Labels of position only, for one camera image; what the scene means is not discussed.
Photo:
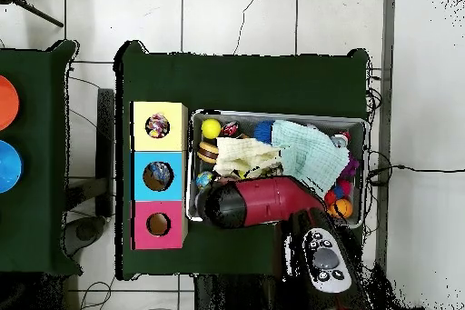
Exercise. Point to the cream waffle cloth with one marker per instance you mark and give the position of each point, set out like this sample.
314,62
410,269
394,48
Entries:
247,153

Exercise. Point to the crushed clear plastic bottle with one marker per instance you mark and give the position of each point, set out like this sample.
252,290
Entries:
160,172

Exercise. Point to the mint waffle cloth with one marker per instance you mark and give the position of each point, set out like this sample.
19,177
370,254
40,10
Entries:
312,157

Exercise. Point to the small polka dot paper ball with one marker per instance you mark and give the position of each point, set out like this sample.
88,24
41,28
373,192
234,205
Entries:
157,126

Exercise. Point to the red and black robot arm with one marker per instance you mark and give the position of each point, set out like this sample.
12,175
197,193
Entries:
269,201

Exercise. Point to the wooden box three round holes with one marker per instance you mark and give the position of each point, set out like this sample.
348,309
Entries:
141,139

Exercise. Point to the brown toy burger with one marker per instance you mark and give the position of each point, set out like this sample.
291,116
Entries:
208,152

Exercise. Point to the yellow ball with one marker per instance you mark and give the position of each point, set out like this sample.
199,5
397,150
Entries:
211,128

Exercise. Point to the blue spiky ball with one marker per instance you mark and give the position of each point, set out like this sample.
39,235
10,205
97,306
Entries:
263,132

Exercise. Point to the small globe ball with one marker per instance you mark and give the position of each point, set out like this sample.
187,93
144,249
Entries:
204,179

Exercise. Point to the dark green table cloth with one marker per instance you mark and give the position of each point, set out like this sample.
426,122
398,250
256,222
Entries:
239,84
32,215

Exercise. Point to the red and silver can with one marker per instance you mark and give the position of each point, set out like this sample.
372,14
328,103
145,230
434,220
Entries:
339,140

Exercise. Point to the purple spiky toy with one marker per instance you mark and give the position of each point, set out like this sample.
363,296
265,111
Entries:
350,166

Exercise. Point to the orange toy basketball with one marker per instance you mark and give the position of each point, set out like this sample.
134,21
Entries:
344,208

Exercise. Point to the black upright panel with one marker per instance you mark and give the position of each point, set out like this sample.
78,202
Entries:
105,150

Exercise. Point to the grey floor foot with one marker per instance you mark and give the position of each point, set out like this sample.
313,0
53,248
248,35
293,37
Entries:
85,232

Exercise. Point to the blue round bowl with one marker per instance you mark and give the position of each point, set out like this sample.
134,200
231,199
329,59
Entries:
7,166

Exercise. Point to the orange round bowl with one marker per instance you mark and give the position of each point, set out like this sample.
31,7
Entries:
7,102

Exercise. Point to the dark tripod leg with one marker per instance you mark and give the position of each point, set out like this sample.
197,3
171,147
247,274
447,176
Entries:
36,13

